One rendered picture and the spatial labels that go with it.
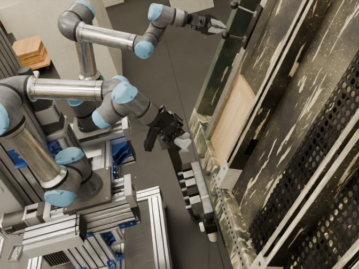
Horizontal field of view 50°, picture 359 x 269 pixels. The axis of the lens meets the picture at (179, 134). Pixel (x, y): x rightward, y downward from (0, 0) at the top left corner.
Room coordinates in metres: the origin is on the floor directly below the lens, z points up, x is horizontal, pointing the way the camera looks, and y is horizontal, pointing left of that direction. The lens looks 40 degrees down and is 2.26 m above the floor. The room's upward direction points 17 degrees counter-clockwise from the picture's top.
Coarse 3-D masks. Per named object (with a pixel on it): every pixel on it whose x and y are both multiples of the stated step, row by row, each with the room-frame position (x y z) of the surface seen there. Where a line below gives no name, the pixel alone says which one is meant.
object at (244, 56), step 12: (264, 0) 1.55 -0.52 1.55; (264, 12) 1.53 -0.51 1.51; (264, 24) 1.53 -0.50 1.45; (252, 36) 1.53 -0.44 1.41; (252, 48) 1.53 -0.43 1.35; (240, 60) 1.54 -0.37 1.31; (240, 72) 1.53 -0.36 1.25; (228, 84) 1.56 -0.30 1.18; (228, 96) 1.54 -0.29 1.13; (216, 108) 1.57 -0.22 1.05; (216, 120) 1.54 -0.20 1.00
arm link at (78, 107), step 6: (72, 102) 1.74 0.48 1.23; (78, 102) 1.73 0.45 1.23; (84, 102) 1.74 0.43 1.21; (90, 102) 1.77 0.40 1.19; (72, 108) 1.76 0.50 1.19; (78, 108) 1.73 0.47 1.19; (84, 108) 1.74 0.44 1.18; (90, 108) 1.75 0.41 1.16; (78, 114) 1.74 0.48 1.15; (84, 114) 1.73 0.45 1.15
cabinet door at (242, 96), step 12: (240, 84) 1.48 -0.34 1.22; (240, 96) 1.44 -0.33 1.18; (252, 96) 1.34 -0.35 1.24; (228, 108) 1.49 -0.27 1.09; (240, 108) 1.39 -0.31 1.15; (228, 120) 1.45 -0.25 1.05; (240, 120) 1.34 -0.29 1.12; (216, 132) 1.50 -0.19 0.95; (228, 132) 1.40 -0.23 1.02; (216, 144) 1.45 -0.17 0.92; (228, 144) 1.35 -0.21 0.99
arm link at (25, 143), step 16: (0, 96) 1.18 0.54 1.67; (16, 96) 1.21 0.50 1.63; (0, 112) 1.12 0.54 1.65; (16, 112) 1.16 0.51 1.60; (0, 128) 1.11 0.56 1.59; (16, 128) 1.13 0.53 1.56; (16, 144) 1.13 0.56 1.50; (32, 144) 1.15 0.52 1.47; (32, 160) 1.13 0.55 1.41; (48, 160) 1.15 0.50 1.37; (48, 176) 1.13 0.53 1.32; (64, 176) 1.14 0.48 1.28; (80, 176) 1.20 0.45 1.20; (48, 192) 1.11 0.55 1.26; (64, 192) 1.10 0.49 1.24
